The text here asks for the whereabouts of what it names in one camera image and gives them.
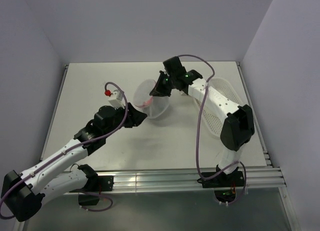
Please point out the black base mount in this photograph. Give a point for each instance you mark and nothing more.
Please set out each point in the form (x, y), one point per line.
(100, 183)
(233, 180)

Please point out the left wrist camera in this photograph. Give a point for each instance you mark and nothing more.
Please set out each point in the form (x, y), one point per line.
(115, 98)

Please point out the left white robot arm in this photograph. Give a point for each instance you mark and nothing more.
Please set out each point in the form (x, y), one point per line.
(25, 192)

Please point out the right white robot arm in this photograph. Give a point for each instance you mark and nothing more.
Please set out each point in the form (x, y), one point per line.
(237, 120)

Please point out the white mesh laundry bag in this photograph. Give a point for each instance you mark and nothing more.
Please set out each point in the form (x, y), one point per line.
(152, 106)

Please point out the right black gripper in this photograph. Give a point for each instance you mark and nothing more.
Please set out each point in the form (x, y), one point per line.
(158, 89)

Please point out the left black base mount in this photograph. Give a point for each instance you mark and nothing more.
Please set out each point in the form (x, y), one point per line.
(100, 183)

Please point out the aluminium mounting rail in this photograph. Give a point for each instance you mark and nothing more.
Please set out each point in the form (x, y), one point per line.
(185, 180)

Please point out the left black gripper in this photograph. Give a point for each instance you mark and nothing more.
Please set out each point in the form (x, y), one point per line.
(135, 117)

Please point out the white perforated plastic basket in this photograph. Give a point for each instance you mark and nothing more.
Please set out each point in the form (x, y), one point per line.
(220, 99)

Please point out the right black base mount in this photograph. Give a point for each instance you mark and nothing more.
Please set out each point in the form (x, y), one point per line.
(233, 180)

